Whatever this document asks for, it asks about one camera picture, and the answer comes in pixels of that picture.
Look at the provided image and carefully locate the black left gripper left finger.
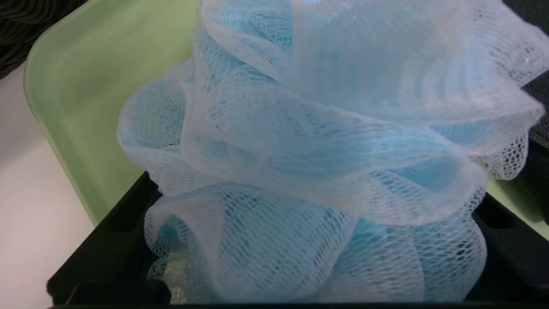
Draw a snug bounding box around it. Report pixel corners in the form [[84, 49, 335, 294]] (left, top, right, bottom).
[[47, 172, 172, 305]]

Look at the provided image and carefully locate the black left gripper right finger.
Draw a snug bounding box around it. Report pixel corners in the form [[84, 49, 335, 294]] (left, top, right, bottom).
[[465, 193, 549, 303]]

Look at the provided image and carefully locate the black glasses case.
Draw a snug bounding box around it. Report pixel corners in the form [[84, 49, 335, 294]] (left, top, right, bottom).
[[502, 0, 549, 194]]

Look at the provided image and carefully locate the blue mesh bath loofah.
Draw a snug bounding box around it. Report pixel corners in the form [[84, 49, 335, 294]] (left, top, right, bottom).
[[117, 0, 549, 303]]

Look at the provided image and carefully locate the dark brown wicker basket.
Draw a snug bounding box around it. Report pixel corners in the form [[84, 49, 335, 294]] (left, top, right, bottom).
[[0, 0, 88, 80]]

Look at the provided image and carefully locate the light green plastic tray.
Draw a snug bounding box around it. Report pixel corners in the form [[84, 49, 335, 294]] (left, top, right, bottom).
[[24, 0, 549, 241]]

